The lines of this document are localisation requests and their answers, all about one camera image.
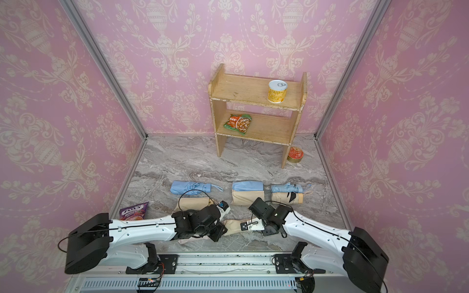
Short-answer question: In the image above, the purple snack bag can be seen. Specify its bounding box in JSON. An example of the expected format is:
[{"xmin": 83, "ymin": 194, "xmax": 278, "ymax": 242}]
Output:
[{"xmin": 119, "ymin": 202, "xmax": 149, "ymax": 221}]

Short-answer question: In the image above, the red round tin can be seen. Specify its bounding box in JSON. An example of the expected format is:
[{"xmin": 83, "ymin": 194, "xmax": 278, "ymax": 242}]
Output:
[{"xmin": 287, "ymin": 146, "xmax": 304, "ymax": 163}]

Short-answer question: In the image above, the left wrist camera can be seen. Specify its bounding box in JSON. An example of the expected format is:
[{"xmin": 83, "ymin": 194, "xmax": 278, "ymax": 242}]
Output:
[{"xmin": 216, "ymin": 201, "xmax": 231, "ymax": 219}]

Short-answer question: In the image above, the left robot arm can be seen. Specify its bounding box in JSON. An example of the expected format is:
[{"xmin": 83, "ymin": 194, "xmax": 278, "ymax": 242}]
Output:
[{"xmin": 65, "ymin": 201, "xmax": 230, "ymax": 275}]

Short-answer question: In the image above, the wooden two-tier shelf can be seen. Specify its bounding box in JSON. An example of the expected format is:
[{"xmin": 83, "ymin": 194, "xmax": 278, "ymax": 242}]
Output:
[{"xmin": 208, "ymin": 63, "xmax": 309, "ymax": 168}]

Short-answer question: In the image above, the beige sleeved umbrella left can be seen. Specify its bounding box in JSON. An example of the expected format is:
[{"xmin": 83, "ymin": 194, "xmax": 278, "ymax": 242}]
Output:
[{"xmin": 174, "ymin": 197, "xmax": 214, "ymax": 212}]

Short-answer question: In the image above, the aluminium front rail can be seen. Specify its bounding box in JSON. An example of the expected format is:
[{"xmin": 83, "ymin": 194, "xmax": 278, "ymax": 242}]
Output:
[{"xmin": 66, "ymin": 252, "xmax": 364, "ymax": 293}]

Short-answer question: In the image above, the yellow can white lid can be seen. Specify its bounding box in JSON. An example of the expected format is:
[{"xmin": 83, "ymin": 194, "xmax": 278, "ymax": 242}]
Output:
[{"xmin": 267, "ymin": 79, "xmax": 288, "ymax": 104}]

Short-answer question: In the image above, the blue sleeved umbrella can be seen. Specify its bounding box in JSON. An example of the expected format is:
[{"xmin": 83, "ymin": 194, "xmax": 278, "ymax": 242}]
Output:
[{"xmin": 170, "ymin": 181, "xmax": 224, "ymax": 195}]

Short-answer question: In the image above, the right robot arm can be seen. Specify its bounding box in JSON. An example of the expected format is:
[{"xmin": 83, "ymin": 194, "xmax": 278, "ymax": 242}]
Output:
[{"xmin": 240, "ymin": 198, "xmax": 389, "ymax": 293}]

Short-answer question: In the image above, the orange green snack packet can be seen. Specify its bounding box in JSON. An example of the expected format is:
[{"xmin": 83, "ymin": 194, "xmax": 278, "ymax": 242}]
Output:
[{"xmin": 224, "ymin": 114, "xmax": 252, "ymax": 135}]

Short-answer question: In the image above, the pink sleeved umbrella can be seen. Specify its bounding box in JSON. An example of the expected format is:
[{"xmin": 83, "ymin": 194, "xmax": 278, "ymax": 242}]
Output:
[{"xmin": 178, "ymin": 236, "xmax": 210, "ymax": 245}]

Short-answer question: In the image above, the beige umbrella sleeve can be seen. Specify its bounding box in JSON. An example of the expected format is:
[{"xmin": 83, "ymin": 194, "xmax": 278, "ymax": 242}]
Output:
[
  {"xmin": 232, "ymin": 190, "xmax": 265, "ymax": 206},
  {"xmin": 222, "ymin": 219, "xmax": 242, "ymax": 236}
]

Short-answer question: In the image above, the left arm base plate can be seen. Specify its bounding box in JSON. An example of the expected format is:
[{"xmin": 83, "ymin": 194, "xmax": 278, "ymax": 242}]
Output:
[{"xmin": 125, "ymin": 242, "xmax": 179, "ymax": 276}]

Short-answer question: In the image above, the blue umbrella sleeve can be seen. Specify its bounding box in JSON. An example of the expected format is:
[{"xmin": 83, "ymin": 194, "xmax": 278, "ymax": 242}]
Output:
[{"xmin": 232, "ymin": 181, "xmax": 264, "ymax": 192}]

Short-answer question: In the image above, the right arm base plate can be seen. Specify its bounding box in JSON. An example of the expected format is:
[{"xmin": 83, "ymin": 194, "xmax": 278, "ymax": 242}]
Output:
[{"xmin": 272, "ymin": 242, "xmax": 326, "ymax": 275}]

